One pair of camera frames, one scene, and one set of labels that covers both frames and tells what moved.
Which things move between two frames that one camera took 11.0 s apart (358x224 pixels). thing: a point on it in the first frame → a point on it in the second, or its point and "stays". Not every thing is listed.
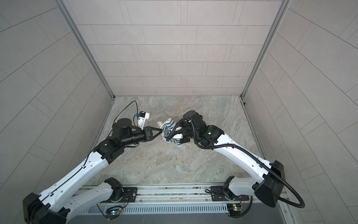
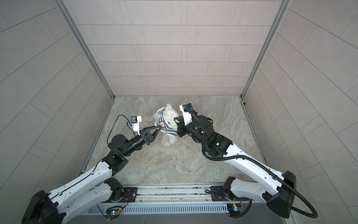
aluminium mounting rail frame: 187,194 stays
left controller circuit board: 113,213 stays
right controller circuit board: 235,209 stays
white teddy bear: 159,124 → 170,114
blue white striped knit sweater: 169,125 → 169,129
